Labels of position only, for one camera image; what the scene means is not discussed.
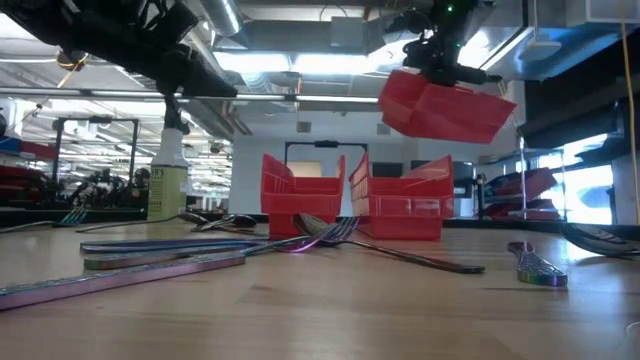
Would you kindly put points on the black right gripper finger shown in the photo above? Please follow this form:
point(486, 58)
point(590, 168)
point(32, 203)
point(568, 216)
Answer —
point(420, 55)
point(465, 76)

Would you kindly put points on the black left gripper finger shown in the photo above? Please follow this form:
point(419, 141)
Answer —
point(195, 75)

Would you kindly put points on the red plastic bin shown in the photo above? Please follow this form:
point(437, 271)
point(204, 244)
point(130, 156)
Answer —
point(300, 205)
point(450, 115)
point(400, 215)

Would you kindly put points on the iridescent table knife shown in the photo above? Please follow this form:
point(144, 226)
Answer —
point(540, 272)
point(125, 280)
point(150, 261)
point(150, 245)

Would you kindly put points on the iridescent fork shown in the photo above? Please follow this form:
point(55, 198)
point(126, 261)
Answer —
point(75, 217)
point(340, 232)

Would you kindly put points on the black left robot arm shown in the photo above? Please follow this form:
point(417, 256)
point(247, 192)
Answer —
point(50, 25)

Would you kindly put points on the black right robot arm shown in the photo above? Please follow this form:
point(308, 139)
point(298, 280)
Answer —
point(467, 12)

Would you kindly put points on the horizontal metal bar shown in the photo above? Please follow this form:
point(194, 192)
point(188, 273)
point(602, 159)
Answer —
point(250, 97)

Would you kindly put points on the white ceiling device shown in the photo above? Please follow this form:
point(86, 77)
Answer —
point(540, 51)

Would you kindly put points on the yellow spray bottle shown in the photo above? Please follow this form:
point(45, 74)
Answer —
point(167, 190)

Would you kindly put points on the silver ventilation duct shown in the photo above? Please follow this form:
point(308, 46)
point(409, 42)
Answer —
point(222, 15)

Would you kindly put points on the grey wall box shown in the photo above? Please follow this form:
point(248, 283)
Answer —
point(383, 129)
point(303, 127)

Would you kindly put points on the black rig frame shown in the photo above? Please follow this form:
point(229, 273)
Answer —
point(95, 120)

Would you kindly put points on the black doorway frame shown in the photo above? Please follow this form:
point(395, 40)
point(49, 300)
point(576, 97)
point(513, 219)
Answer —
point(325, 144)

